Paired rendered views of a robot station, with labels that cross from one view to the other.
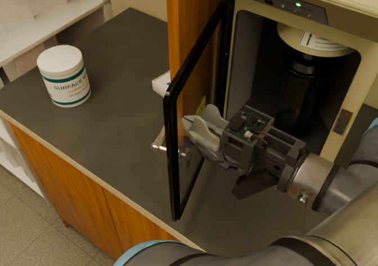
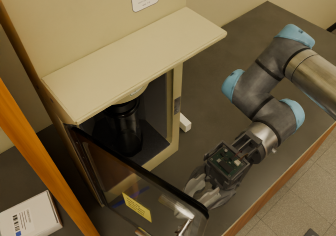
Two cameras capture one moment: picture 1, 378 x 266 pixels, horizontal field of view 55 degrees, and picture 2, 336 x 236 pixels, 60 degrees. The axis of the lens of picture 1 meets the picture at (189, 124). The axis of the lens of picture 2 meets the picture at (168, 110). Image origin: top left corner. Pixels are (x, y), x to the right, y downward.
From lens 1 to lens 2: 47 cm
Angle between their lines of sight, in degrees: 47
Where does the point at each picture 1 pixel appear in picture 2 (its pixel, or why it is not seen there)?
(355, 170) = (264, 113)
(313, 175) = (268, 136)
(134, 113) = not seen: outside the picture
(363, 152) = (252, 103)
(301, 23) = not seen: hidden behind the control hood
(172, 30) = (61, 191)
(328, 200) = (282, 136)
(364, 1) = (207, 39)
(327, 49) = not seen: hidden behind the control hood
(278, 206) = (184, 179)
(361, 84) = (178, 79)
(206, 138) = (209, 198)
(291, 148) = (253, 139)
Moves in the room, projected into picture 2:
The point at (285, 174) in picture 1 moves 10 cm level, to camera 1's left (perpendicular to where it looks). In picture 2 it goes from (261, 152) to (259, 198)
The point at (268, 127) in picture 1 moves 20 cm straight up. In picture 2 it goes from (231, 147) to (255, 73)
